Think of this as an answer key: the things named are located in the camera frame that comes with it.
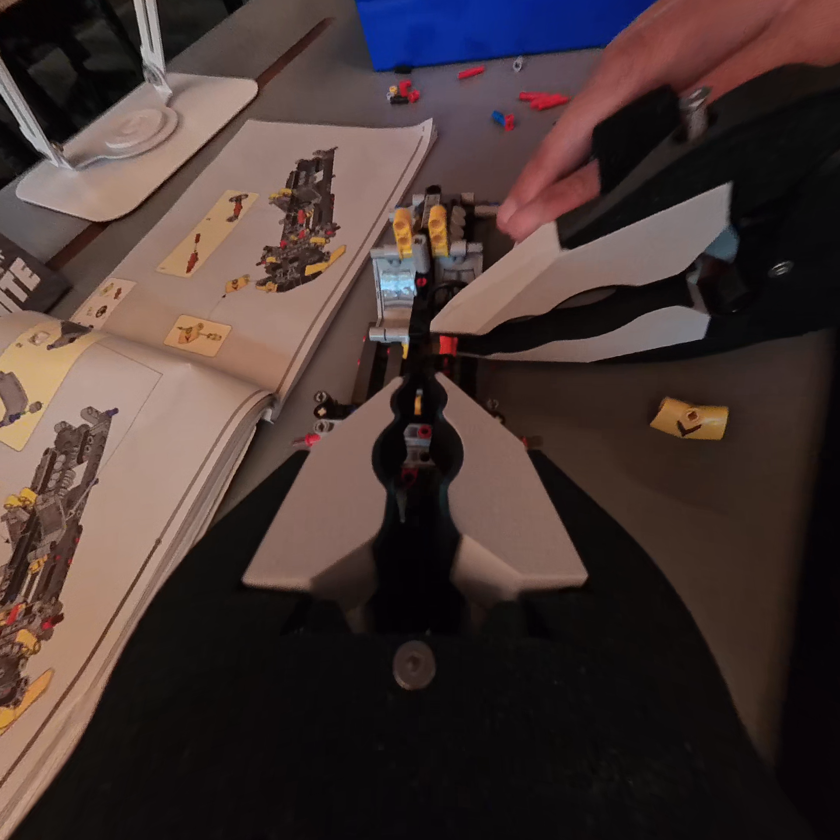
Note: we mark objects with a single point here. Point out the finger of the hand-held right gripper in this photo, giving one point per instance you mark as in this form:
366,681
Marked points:
590,262
623,338

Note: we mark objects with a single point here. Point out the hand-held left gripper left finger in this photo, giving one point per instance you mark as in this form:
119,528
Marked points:
308,525

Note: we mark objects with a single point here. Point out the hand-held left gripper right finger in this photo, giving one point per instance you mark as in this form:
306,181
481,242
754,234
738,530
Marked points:
525,525

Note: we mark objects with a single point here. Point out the yellow emblem lego tile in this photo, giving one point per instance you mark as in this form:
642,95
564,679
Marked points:
689,418

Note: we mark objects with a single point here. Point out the lego car chassis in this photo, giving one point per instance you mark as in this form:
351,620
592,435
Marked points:
400,289

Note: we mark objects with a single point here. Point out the lego instruction booklet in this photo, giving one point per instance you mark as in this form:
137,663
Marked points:
197,315

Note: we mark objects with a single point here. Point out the blue plastic bin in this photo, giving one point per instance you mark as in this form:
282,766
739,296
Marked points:
492,29

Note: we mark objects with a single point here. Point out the pile of red blue lego pins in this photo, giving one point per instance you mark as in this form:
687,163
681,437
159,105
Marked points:
538,100

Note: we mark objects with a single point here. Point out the yellow car lego box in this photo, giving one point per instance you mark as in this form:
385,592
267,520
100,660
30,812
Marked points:
26,282

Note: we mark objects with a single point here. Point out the person's right hand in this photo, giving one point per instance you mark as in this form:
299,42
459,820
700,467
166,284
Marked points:
656,59

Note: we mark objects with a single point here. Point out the wooden document stand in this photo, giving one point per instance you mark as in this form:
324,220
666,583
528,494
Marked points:
131,131

